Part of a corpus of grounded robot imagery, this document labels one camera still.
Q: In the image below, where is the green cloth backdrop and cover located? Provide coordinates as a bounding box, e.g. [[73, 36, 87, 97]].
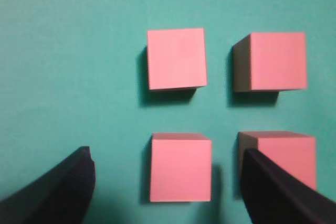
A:
[[1, 0, 335, 223]]

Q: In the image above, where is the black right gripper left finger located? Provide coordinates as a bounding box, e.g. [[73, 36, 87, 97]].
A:
[[1, 146, 96, 223]]

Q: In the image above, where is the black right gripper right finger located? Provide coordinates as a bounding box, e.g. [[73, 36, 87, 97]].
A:
[[240, 148, 335, 223]]

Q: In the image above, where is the pink cube column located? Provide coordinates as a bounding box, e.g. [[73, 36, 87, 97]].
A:
[[147, 28, 207, 90], [233, 32, 308, 92], [149, 132, 212, 202], [237, 131, 317, 190]]

